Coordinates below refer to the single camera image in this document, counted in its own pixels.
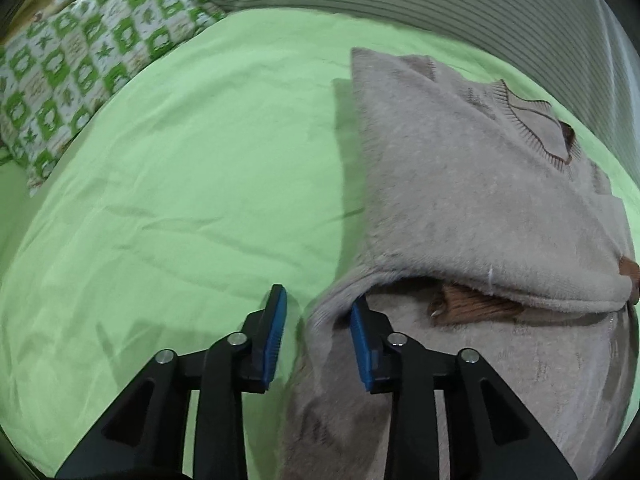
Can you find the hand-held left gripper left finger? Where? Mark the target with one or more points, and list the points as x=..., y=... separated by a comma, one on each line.
x=275, y=331

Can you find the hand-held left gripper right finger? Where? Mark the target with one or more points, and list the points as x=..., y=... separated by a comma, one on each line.
x=361, y=346

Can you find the grey-beige knit sweater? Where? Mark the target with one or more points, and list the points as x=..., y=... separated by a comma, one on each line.
x=450, y=190

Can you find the green bed sheet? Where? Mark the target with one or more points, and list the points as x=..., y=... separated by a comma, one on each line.
x=200, y=185

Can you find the green white patterned pillow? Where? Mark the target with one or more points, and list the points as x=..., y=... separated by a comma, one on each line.
x=75, y=70

